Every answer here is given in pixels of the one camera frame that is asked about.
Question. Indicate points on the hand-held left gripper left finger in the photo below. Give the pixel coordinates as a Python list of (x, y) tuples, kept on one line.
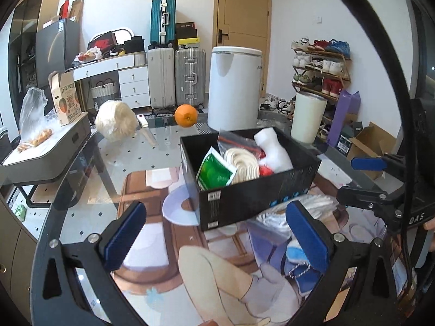
[(124, 237)]

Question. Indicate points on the teal suitcase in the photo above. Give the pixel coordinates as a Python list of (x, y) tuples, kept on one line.
[(163, 22)]

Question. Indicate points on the black cardboard box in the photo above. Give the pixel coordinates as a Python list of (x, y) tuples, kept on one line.
[(255, 190)]

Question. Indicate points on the white woven basket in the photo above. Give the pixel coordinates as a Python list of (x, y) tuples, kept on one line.
[(105, 91)]

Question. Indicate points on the brown cardboard box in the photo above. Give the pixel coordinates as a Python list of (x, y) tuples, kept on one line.
[(77, 8)]

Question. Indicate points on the printed table mat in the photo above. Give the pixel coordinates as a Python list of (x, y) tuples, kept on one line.
[(190, 278)]

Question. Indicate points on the wrapped napa cabbage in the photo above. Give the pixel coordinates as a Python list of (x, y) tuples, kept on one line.
[(114, 120)]

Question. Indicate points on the white tumbler cup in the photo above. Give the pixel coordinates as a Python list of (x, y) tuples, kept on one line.
[(309, 117)]

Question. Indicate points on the yellow flat box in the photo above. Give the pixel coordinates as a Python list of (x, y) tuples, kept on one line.
[(187, 42)]

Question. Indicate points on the small red object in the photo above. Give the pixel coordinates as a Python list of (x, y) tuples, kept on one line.
[(265, 171)]

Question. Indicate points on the wooden door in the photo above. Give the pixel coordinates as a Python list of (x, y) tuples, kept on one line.
[(243, 34)]

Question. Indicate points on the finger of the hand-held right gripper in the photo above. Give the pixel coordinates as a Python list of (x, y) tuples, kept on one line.
[(368, 163), (370, 200)]

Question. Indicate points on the orange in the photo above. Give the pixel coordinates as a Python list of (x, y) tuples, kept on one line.
[(186, 115)]

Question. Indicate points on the white sneaker pair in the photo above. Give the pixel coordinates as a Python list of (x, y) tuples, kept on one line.
[(272, 101)]

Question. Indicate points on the black red shoe bag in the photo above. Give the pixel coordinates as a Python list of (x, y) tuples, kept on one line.
[(102, 40)]

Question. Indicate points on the dark glass wardrobe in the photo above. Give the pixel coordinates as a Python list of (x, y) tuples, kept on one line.
[(25, 51)]

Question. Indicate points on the dark grey fridge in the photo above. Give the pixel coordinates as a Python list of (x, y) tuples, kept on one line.
[(56, 47)]

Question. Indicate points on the green packet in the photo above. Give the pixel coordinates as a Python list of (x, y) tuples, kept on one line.
[(215, 171)]

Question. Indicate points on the white foam block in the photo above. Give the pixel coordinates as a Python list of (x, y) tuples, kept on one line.
[(273, 152)]

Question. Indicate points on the white suitcase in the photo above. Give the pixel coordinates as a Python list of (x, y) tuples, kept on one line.
[(161, 76)]

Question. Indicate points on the bag of food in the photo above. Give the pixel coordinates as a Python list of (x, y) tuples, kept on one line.
[(88, 56)]

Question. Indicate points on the clear bag of kumquats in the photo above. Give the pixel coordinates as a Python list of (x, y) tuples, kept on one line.
[(32, 119)]

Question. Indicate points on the white electric kettle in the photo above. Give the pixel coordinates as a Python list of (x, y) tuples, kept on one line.
[(234, 88)]

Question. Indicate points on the small green block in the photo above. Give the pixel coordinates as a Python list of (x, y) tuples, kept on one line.
[(20, 210)]

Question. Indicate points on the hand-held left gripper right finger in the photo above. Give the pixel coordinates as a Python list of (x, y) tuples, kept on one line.
[(307, 236)]

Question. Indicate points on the person's right hand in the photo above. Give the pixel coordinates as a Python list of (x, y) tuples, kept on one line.
[(430, 225)]

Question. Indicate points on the open cardboard box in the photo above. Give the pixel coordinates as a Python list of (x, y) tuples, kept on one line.
[(370, 146)]

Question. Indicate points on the white rimmed mirror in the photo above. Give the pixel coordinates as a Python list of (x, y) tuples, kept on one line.
[(124, 30)]

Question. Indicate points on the red flat box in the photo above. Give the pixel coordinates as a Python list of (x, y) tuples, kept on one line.
[(64, 8)]

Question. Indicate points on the printed fruit carton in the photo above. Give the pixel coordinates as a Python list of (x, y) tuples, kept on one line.
[(64, 98)]

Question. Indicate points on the clear bag red black item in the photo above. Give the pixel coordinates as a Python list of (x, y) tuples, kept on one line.
[(238, 142)]

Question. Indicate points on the black cloth pile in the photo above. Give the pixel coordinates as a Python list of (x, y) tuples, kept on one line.
[(132, 44)]

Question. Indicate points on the silver suitcase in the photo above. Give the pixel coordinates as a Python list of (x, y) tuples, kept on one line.
[(190, 76)]

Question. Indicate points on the purple bag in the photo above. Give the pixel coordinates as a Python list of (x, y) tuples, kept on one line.
[(346, 115)]

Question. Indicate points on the white dresser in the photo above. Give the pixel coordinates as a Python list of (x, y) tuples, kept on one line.
[(132, 78)]

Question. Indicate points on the black flat boxes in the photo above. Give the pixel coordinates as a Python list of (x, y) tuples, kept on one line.
[(185, 30)]

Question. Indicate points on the grey white side table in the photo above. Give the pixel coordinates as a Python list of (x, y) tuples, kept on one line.
[(44, 149)]

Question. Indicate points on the shoe rack with shoes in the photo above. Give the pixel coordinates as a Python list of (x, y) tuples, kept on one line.
[(323, 71)]

